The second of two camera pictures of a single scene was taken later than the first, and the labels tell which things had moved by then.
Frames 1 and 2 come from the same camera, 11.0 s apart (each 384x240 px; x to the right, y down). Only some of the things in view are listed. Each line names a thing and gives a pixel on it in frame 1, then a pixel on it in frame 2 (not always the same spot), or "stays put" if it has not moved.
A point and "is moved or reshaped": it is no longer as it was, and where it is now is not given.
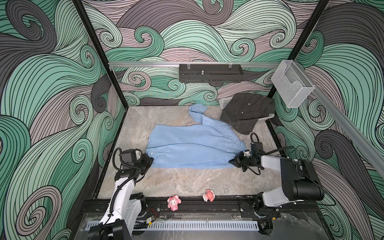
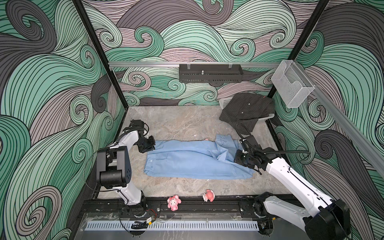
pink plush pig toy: (173, 202) stays put
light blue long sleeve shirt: (207, 144) is moved or reshaped
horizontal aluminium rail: (121, 64) stays put
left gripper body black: (142, 164) → (145, 144)
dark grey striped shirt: (243, 110) stays put
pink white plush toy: (209, 195) stays put
